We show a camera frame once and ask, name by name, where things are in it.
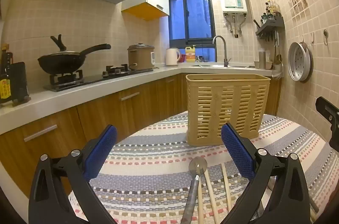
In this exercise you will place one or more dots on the black gas stove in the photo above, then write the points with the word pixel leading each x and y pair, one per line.
pixel 87 78

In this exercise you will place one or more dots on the grey wall spice rack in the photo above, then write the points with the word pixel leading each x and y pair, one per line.
pixel 270 25

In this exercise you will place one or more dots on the beige slotted plastic utensil basket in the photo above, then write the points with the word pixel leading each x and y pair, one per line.
pixel 212 107

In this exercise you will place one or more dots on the round metal steamer tray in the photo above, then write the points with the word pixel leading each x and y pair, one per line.
pixel 299 62

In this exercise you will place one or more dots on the brown rice cooker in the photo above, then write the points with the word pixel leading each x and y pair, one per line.
pixel 140 57

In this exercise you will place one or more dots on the group of condiment bottles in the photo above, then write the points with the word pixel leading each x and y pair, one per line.
pixel 270 12

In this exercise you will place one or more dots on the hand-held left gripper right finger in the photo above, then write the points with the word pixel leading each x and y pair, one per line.
pixel 237 152

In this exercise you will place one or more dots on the steel kitchen faucet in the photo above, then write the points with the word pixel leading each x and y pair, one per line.
pixel 225 54

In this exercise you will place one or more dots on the dark framed window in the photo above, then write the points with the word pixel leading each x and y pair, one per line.
pixel 193 15

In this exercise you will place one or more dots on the metal spoon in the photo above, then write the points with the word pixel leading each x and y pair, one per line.
pixel 197 165

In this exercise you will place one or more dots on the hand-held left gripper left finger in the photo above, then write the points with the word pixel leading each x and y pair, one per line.
pixel 102 152

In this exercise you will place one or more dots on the white electric kettle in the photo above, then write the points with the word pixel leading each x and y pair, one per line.
pixel 172 57

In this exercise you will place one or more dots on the water heater pipes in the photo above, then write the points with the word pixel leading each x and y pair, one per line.
pixel 235 25

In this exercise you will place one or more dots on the black wok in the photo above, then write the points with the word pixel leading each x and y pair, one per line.
pixel 63 62

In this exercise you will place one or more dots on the beige bowl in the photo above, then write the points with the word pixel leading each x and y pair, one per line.
pixel 268 65

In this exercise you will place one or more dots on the white wall utensil holder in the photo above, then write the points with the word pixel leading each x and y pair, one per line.
pixel 277 71

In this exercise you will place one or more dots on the yellow detergent bottle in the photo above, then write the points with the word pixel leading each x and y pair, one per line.
pixel 190 56

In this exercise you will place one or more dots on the white kitchen countertop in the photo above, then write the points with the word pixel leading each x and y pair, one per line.
pixel 79 91

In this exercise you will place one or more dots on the striped woven tablecloth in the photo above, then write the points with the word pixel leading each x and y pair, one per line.
pixel 159 160

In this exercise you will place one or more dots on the dark soy sauce bottle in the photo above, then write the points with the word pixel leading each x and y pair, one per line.
pixel 5 81

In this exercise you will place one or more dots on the metal wall hook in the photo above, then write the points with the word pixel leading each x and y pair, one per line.
pixel 312 38
pixel 325 34

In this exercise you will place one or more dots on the wooden chopstick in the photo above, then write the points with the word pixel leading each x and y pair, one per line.
pixel 212 195
pixel 200 202
pixel 226 187

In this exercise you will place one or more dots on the hanging kitchen utensils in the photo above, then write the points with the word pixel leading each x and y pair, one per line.
pixel 277 54

